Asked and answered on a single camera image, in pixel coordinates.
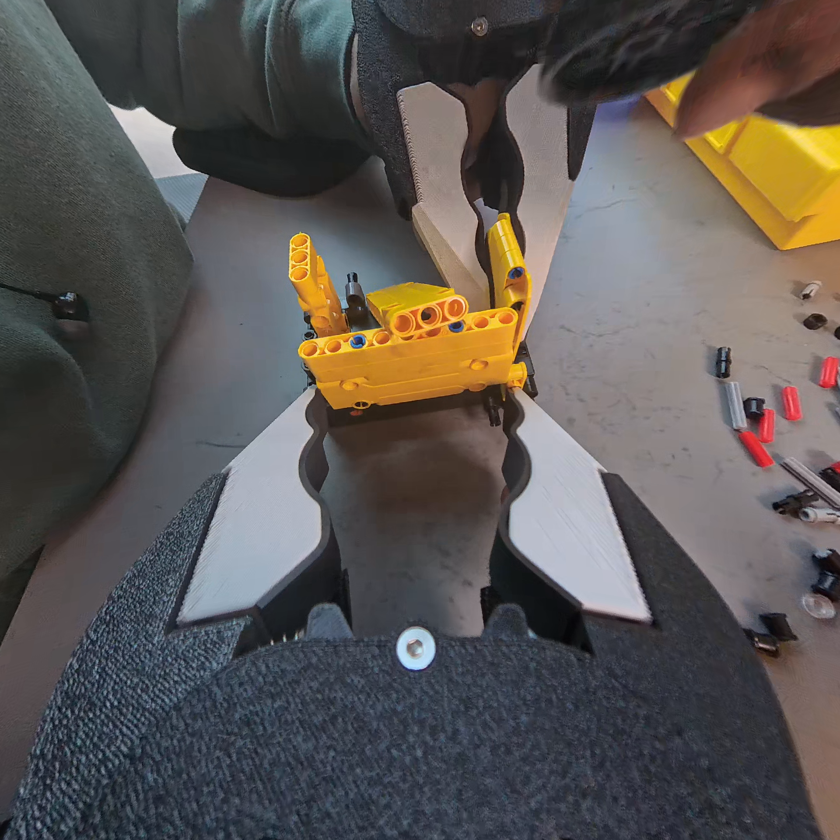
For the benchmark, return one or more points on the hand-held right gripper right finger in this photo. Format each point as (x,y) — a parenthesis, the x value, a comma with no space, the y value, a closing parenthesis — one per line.
(571,525)

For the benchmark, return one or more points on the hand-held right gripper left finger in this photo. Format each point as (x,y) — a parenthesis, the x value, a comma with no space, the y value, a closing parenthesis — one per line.
(262,525)

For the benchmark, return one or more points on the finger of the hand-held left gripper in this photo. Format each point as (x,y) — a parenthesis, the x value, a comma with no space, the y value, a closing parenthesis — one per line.
(548,170)
(436,170)

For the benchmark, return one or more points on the yellow grey lego build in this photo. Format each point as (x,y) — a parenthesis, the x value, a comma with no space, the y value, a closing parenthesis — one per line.
(407,367)

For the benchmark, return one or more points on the person's left forearm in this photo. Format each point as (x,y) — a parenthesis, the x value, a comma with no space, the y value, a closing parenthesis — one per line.
(229,79)

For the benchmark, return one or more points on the pile of lego pins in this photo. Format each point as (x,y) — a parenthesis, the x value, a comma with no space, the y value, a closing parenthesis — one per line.
(761,426)

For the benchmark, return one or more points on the yellow storage bin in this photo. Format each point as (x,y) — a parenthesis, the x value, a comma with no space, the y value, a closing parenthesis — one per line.
(774,177)

